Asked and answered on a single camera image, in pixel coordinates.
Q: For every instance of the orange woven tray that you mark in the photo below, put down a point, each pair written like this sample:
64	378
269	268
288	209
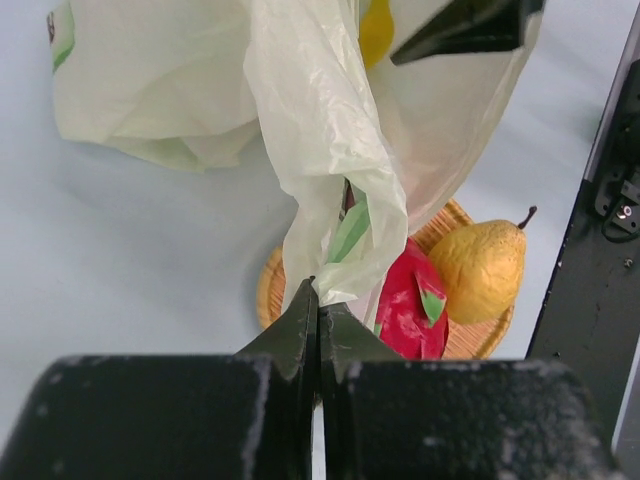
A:
475	341

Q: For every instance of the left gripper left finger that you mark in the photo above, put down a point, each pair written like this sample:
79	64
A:
247	415

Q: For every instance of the translucent plastic bag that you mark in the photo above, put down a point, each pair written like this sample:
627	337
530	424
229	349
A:
369	156

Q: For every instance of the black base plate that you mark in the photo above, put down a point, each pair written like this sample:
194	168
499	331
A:
590	316

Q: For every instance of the red dragon fruit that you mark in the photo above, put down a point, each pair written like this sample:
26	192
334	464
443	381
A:
411	318

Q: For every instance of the yellow pear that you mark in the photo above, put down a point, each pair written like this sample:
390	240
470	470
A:
481	267

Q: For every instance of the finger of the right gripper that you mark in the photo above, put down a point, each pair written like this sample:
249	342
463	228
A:
469	27

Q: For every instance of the yellow banana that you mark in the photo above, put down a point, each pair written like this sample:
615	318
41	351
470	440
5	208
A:
376	32

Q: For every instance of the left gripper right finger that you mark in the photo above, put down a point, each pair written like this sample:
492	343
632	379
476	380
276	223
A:
386	417

